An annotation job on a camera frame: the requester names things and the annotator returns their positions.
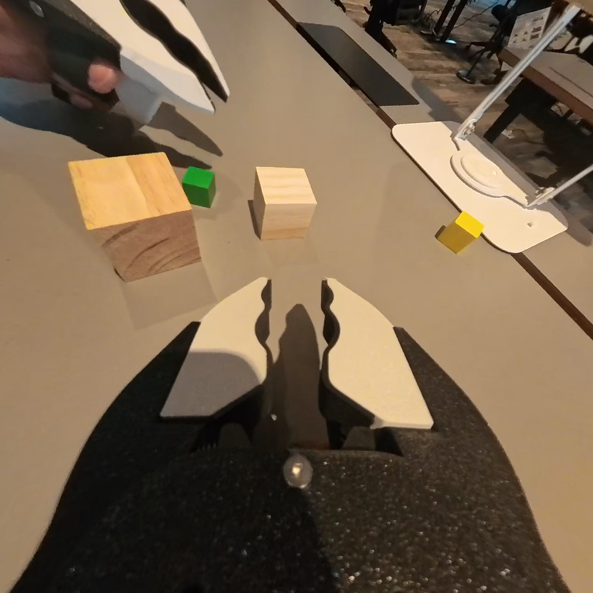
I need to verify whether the brown wooden table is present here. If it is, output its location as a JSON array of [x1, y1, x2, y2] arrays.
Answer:
[[484, 46, 593, 144]]

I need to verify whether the large wooden cube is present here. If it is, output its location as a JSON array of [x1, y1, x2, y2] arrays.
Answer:
[[68, 152, 202, 282]]

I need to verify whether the black desk mat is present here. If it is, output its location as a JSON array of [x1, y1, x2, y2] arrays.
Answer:
[[296, 22, 420, 106]]

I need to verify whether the white printed sign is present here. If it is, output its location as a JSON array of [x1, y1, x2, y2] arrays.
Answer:
[[508, 7, 553, 47]]

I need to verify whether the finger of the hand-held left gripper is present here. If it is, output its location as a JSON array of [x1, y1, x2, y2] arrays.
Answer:
[[121, 0, 230, 102], [74, 0, 217, 127]]

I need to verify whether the small yellow wooden cube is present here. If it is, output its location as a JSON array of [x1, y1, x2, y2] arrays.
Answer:
[[435, 211, 485, 254]]

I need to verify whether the black office chair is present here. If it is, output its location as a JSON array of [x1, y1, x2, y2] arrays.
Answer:
[[456, 5, 512, 86], [364, 0, 429, 56]]

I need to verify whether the medium pale wooden cube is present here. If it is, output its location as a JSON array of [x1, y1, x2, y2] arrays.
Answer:
[[253, 167, 318, 241]]

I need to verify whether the person's left hand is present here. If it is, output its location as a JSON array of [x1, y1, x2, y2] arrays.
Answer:
[[0, 7, 123, 108]]

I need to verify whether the small green wooden cube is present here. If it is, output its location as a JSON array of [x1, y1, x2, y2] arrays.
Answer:
[[182, 166, 216, 208]]

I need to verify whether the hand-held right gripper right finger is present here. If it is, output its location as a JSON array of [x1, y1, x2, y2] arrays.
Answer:
[[320, 278, 435, 431]]

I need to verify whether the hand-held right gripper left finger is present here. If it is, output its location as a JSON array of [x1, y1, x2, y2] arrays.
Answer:
[[160, 277, 274, 420]]

